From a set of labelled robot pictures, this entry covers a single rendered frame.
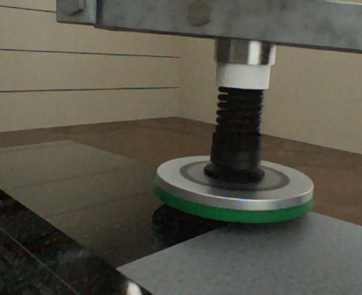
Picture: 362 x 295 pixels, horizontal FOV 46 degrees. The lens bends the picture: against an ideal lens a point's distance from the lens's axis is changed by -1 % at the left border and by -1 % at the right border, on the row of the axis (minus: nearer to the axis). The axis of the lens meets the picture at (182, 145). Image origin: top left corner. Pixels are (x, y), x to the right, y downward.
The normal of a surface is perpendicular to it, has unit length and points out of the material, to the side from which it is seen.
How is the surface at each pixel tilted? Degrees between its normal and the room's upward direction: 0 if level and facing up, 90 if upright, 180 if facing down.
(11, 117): 90
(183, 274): 0
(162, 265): 0
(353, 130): 90
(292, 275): 0
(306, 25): 90
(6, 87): 90
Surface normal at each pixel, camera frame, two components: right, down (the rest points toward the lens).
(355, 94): -0.70, 0.11
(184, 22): -0.23, 0.19
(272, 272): 0.06, -0.98
